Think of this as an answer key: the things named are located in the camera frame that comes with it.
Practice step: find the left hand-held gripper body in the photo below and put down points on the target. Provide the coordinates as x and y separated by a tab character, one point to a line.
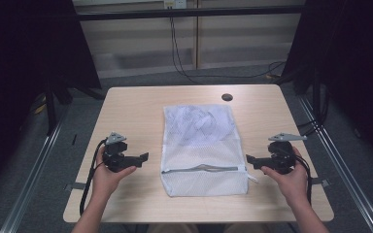
115	152

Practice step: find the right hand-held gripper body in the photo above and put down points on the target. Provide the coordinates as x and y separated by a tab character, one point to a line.
281	155

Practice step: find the white mesh laundry bag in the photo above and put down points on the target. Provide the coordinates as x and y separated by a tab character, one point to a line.
204	155

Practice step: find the person's left hand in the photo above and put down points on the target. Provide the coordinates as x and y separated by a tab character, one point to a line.
105	181

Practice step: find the person's right hand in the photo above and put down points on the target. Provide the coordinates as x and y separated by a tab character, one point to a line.
293	186

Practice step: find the small black floor item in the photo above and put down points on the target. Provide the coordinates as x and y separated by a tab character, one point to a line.
74	139

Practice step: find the grey tape strip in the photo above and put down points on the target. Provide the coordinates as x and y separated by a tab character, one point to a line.
322	182
76	186

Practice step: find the white garment with dark print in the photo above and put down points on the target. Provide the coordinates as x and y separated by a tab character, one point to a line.
197	124

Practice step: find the person's lap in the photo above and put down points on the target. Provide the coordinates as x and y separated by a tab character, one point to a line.
175	229

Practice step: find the black stand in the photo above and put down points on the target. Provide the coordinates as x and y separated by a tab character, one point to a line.
50	110

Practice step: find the yellow floor item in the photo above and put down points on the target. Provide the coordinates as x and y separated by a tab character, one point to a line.
40	106

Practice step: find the black curtain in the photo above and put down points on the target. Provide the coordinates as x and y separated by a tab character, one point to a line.
19	64
353	64

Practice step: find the black horizontal bar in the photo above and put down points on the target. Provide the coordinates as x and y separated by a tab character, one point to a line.
187	13

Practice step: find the metal floor rail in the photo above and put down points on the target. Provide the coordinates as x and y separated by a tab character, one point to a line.
346	174
29	181

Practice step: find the white wall socket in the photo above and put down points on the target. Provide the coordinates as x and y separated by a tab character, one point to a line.
175	4

